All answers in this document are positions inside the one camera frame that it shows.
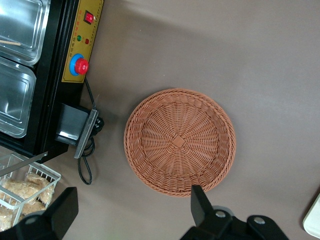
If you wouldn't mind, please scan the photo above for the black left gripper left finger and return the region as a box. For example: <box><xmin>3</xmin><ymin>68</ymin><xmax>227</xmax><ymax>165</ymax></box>
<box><xmin>0</xmin><ymin>186</ymin><xmax>79</xmax><ymax>240</ymax></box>

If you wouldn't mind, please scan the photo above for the yellow control box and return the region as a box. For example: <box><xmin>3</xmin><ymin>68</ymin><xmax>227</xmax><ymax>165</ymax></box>
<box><xmin>0</xmin><ymin>0</ymin><xmax>105</xmax><ymax>165</ymax></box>

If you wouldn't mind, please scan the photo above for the grey metal bar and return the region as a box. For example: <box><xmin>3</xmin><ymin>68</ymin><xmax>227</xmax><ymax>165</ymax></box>
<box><xmin>0</xmin><ymin>151</ymin><xmax>49</xmax><ymax>178</ymax></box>

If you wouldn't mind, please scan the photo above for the white wire rack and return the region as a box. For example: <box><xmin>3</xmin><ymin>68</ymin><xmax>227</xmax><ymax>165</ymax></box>
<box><xmin>0</xmin><ymin>152</ymin><xmax>62</xmax><ymax>232</ymax></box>

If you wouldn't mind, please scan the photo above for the red rocker switch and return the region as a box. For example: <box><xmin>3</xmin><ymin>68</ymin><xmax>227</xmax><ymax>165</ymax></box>
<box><xmin>83</xmin><ymin>10</ymin><xmax>96</xmax><ymax>25</ymax></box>

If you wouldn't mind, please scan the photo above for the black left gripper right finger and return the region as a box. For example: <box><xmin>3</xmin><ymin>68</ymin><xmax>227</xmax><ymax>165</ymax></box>
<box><xmin>179</xmin><ymin>184</ymin><xmax>290</xmax><ymax>240</ymax></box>

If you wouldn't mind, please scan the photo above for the round brown wicker basket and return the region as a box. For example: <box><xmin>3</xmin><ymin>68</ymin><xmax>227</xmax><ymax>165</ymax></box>
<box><xmin>123</xmin><ymin>87</ymin><xmax>237</xmax><ymax>198</ymax></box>

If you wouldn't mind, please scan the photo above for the steel food pan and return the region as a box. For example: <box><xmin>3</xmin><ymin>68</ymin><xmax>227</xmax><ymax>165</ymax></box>
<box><xmin>0</xmin><ymin>0</ymin><xmax>52</xmax><ymax>67</ymax></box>
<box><xmin>0</xmin><ymin>56</ymin><xmax>38</xmax><ymax>139</ymax></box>

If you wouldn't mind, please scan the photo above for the red emergency stop button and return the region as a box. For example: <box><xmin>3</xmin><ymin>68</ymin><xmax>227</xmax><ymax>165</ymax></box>
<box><xmin>69</xmin><ymin>53</ymin><xmax>90</xmax><ymax>77</ymax></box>

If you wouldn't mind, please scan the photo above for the clear fried snack bag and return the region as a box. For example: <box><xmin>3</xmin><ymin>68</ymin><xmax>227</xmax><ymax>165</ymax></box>
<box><xmin>0</xmin><ymin>207</ymin><xmax>16</xmax><ymax>232</ymax></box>
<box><xmin>24</xmin><ymin>172</ymin><xmax>55</xmax><ymax>204</ymax></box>
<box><xmin>21</xmin><ymin>199</ymin><xmax>48</xmax><ymax>216</ymax></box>
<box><xmin>0</xmin><ymin>178</ymin><xmax>42</xmax><ymax>201</ymax></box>

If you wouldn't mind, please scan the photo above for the black power cable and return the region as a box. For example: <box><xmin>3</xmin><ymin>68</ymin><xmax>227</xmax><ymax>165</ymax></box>
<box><xmin>77</xmin><ymin>77</ymin><xmax>105</xmax><ymax>186</ymax></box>

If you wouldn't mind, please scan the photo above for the thin wooden skewer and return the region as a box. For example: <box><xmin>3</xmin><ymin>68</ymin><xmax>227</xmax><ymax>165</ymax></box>
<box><xmin>0</xmin><ymin>39</ymin><xmax>22</xmax><ymax>47</ymax></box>

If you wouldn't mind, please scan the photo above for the beige plastic tray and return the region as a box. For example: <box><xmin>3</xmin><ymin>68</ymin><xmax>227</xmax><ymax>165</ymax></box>
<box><xmin>302</xmin><ymin>192</ymin><xmax>320</xmax><ymax>233</ymax></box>

